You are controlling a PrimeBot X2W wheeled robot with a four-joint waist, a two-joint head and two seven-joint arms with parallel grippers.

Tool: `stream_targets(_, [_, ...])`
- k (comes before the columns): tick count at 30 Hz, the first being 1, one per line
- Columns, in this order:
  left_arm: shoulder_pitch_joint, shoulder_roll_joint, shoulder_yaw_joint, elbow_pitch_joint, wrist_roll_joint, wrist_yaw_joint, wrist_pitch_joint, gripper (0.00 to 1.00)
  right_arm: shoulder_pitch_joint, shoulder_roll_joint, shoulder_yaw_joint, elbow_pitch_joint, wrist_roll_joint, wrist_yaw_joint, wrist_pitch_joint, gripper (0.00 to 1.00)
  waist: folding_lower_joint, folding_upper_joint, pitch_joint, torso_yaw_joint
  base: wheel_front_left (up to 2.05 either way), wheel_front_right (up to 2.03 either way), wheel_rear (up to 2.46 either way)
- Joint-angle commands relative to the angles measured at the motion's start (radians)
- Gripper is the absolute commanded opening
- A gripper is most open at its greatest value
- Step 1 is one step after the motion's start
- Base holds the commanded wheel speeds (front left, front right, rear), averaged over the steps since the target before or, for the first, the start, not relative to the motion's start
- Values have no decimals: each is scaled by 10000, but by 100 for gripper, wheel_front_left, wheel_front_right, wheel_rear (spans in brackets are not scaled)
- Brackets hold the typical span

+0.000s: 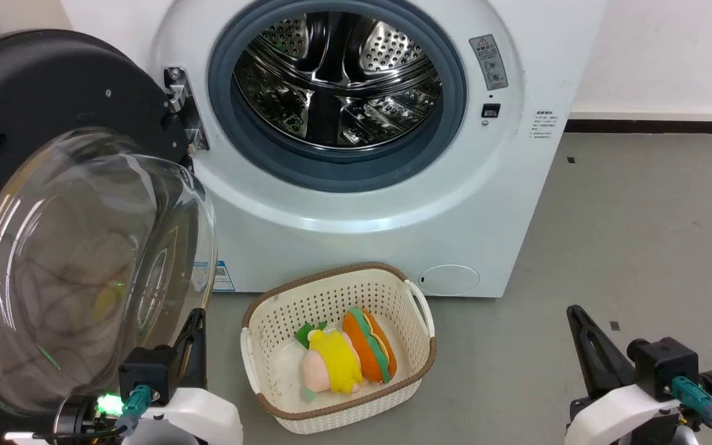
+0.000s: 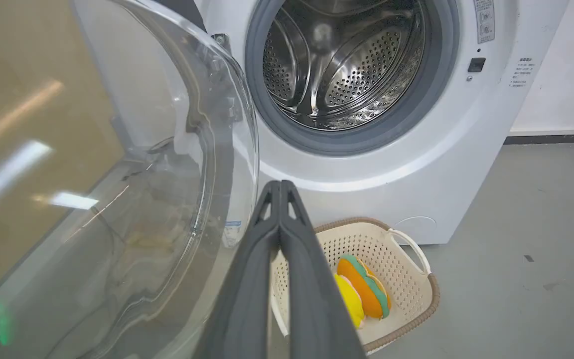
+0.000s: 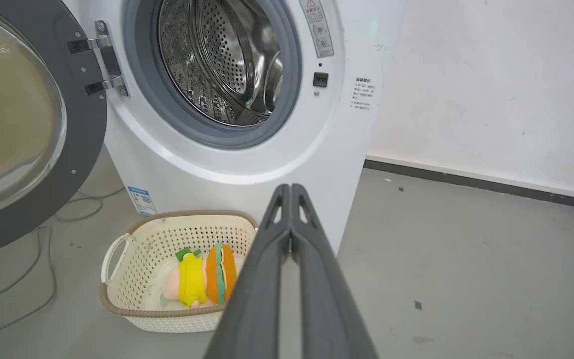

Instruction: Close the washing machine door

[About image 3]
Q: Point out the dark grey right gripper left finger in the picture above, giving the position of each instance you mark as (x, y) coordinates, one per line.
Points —
(254, 299)

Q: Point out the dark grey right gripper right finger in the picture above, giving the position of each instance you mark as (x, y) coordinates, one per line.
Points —
(327, 299)

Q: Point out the white front-load washing machine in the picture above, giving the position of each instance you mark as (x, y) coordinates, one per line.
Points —
(277, 149)

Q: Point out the dark grey washing machine door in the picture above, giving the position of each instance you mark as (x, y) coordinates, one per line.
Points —
(28, 124)

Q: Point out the orange hot dog plush toy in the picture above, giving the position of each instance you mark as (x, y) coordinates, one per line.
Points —
(220, 271)

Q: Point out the yellow corn plush toy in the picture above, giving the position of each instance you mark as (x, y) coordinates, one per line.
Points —
(191, 279)

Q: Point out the pink plush doll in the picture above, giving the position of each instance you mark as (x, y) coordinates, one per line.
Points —
(172, 286)

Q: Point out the cream perforated laundry basket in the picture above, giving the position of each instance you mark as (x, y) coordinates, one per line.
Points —
(137, 269)

